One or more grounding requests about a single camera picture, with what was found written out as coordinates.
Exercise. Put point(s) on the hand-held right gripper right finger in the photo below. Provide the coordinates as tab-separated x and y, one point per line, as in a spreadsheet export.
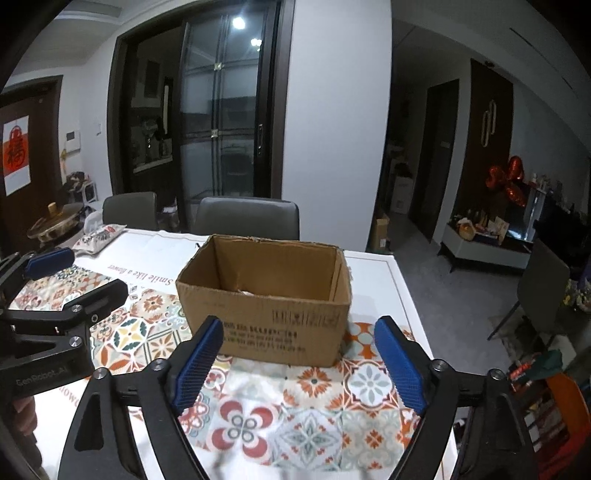
401	369

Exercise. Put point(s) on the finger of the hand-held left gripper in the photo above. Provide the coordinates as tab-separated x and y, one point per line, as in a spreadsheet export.
99	297
48	263

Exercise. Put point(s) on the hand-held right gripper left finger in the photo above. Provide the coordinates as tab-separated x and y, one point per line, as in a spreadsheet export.
198	364

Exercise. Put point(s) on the brown cardboard box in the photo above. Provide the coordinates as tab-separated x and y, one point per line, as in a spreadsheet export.
263	323

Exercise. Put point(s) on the person's left hand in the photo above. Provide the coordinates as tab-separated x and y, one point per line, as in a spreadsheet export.
24	415

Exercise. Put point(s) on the metal pot with lid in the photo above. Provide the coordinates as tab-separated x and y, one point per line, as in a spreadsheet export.
55	222

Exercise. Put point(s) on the white printed snack bag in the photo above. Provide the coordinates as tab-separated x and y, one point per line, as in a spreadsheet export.
99	237

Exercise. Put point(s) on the grey dining chair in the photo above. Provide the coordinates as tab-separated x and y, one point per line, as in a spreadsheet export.
247	217
129	210

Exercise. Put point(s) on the patterned tile tablecloth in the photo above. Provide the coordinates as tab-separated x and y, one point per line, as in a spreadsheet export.
300	415

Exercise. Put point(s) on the red and white door poster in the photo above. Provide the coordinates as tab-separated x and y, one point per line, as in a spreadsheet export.
16	154

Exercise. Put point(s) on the cardboard box on floor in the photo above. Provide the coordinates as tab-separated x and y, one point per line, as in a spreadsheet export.
381	230

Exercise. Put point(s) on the dark grey chair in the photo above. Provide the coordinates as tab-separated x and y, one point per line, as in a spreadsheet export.
540	290

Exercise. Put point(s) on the orange chair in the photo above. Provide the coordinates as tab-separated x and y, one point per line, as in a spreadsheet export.
565	406

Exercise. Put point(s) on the white storage box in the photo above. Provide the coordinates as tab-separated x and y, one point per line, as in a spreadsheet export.
401	190

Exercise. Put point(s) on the sliding glass door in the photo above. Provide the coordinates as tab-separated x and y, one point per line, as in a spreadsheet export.
231	138

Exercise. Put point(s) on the red foil balloons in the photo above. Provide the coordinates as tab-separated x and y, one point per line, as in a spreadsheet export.
505	177

